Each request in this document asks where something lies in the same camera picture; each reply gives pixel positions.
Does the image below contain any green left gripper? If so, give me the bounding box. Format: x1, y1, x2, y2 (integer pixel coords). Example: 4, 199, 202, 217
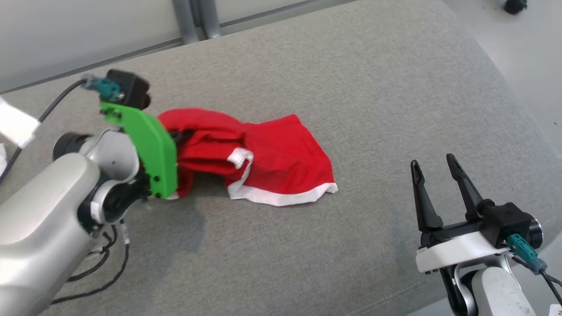
99, 101, 183, 200

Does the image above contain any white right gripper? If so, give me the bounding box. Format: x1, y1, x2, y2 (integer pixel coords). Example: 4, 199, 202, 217
411, 154, 511, 274

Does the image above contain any red shorts white trim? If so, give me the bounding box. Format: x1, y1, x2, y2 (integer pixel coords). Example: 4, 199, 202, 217
157, 108, 339, 207

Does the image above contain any black caster wheel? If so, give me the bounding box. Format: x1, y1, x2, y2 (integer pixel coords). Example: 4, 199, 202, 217
504, 0, 528, 15

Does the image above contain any teal left camera connector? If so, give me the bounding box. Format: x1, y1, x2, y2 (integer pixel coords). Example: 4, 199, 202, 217
83, 72, 124, 102

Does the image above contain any teal camera connector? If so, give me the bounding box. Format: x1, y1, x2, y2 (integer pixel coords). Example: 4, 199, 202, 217
83, 72, 124, 102
508, 234, 548, 275

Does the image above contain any teal right camera connector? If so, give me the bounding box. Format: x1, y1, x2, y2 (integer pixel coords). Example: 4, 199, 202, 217
508, 234, 548, 275

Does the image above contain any grey metal post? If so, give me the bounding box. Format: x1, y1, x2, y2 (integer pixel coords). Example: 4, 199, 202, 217
173, 0, 199, 45
191, 0, 223, 40

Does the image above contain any dark left camera cable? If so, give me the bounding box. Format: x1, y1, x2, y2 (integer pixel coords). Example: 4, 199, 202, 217
0, 78, 88, 183

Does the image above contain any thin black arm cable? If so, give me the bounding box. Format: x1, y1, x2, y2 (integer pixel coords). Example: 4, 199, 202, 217
52, 219, 131, 305

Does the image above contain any black right camera cable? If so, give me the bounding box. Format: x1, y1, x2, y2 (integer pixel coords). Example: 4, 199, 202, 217
509, 255, 562, 304

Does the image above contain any white paper cable label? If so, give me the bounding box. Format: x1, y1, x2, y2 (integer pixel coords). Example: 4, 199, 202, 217
0, 97, 41, 149

